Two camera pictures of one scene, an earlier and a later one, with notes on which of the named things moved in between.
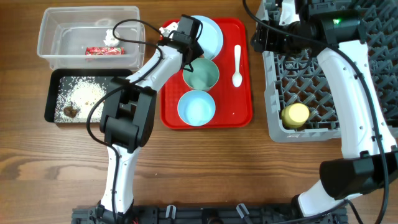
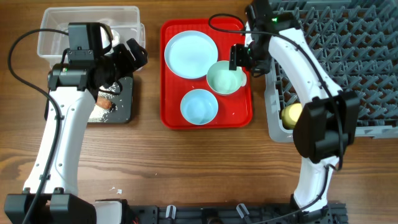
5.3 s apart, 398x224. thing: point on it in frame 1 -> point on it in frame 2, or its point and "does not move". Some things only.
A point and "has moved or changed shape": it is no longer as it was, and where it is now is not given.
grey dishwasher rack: [300, 106] does not move
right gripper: [265, 40] -> [237, 60]
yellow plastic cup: [295, 115] does not move
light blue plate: [210, 40] has moved or changed shape
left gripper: [198, 50] -> [129, 65]
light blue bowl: [196, 107] does not move
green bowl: [205, 74] -> [223, 81]
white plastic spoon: [237, 78] -> [244, 79]
